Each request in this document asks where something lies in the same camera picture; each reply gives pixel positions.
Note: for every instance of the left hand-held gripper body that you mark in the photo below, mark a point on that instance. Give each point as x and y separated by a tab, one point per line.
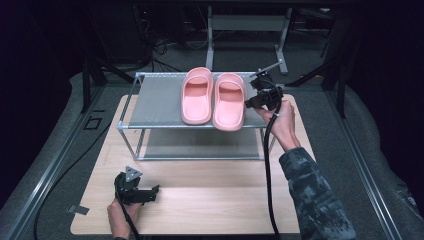
128	193

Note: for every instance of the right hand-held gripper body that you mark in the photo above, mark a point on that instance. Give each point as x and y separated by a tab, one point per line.
273	96

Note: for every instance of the pink slipper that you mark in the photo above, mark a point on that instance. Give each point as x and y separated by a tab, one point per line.
196	100
229	106

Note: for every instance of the grey metal shoe rack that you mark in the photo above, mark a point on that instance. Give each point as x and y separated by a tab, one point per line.
160	103

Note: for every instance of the person's left hand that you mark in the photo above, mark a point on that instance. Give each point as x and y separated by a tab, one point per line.
120	220

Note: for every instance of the person's right hand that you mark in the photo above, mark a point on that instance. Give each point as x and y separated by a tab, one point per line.
285	128

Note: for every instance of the grey tape piece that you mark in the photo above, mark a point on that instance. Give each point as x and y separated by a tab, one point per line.
79	210

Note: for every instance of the grey metal stand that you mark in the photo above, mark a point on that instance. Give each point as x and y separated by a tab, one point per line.
246	23

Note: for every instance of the black metal stand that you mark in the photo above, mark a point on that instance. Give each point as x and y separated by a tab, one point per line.
340	90
86	86

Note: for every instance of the aluminium floor rail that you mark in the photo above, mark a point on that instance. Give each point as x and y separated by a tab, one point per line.
50	173
363	166

